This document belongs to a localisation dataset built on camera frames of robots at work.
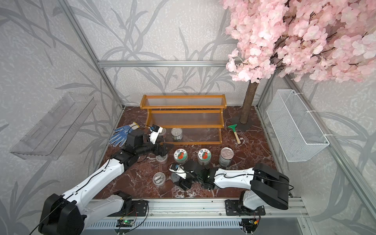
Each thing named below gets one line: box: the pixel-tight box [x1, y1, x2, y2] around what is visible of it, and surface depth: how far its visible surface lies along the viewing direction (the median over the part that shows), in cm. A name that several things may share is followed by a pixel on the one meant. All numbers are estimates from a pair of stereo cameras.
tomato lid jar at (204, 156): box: [197, 148, 212, 166], surface depth 86 cm
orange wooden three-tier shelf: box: [139, 94, 228, 145], surface depth 107 cm
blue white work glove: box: [108, 121, 141, 148], surface depth 105 cm
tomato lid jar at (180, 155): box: [173, 148, 188, 164], surface depth 86 cm
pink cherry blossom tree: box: [220, 0, 376, 124], surface depth 51 cm
